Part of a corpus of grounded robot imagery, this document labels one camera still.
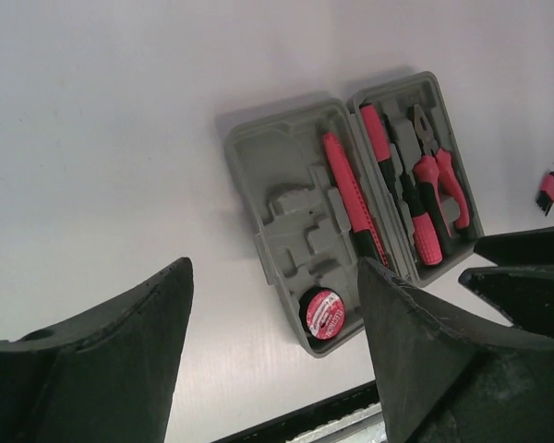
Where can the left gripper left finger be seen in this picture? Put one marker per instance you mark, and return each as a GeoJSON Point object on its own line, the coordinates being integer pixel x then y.
{"type": "Point", "coordinates": [107, 374]}

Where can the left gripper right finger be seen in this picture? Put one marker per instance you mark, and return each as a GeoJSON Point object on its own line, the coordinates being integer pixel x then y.
{"type": "Point", "coordinates": [444, 374]}

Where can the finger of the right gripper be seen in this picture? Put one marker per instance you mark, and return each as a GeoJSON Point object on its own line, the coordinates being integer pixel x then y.
{"type": "Point", "coordinates": [533, 247]}
{"type": "Point", "coordinates": [523, 294]}

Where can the red black bit holder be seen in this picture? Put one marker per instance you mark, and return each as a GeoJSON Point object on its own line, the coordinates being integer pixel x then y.
{"type": "Point", "coordinates": [545, 195]}

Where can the red-handled screwdriver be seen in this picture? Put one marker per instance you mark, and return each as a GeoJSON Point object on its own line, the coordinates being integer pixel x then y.
{"type": "Point", "coordinates": [427, 244]}
{"type": "Point", "coordinates": [381, 146]}

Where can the black electrical tape roll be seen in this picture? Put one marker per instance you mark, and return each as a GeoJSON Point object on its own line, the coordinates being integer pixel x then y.
{"type": "Point", "coordinates": [322, 313]}

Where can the red black pliers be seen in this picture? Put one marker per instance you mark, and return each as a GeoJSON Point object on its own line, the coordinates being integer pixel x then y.
{"type": "Point", "coordinates": [434, 172]}

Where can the red black utility knife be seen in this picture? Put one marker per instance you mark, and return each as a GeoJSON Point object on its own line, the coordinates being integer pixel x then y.
{"type": "Point", "coordinates": [365, 234]}

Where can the grey plastic tool case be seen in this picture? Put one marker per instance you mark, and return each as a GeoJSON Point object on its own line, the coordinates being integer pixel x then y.
{"type": "Point", "coordinates": [300, 226]}

